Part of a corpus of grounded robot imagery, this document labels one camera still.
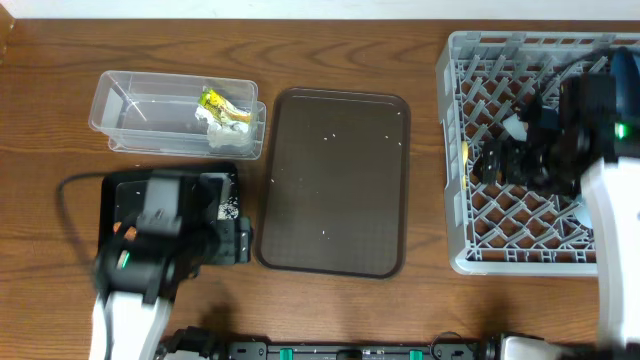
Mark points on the yellow green snack wrapper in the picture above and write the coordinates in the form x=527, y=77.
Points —
x=222, y=105

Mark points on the dark brown serving tray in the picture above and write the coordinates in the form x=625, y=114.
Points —
x=337, y=182

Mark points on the grey dishwasher rack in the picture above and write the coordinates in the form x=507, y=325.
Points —
x=483, y=78

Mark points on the white tissue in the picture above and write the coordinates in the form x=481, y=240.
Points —
x=225, y=126

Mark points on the orange carrot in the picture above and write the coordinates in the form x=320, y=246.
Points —
x=124, y=232

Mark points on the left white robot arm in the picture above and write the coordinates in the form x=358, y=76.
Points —
x=137, y=284

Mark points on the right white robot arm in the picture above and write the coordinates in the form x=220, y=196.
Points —
x=599, y=160

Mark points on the black plastic bin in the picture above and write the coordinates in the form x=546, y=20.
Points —
x=123, y=192

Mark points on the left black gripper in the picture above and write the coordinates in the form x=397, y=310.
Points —
x=235, y=239

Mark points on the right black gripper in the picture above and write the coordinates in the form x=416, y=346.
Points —
x=513, y=154

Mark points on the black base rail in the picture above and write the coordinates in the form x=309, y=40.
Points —
x=196, y=343

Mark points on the yellow plastic spoon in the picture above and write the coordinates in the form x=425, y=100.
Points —
x=464, y=161

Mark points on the light blue rice bowl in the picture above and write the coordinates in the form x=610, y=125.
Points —
x=516, y=128

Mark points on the dark blue plate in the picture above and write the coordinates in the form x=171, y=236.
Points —
x=625, y=71

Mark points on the light blue plastic cup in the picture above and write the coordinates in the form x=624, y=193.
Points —
x=581, y=212

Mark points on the clear plastic bin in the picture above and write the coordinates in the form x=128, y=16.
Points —
x=154, y=113

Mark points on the pile of white rice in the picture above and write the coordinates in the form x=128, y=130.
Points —
x=228, y=206

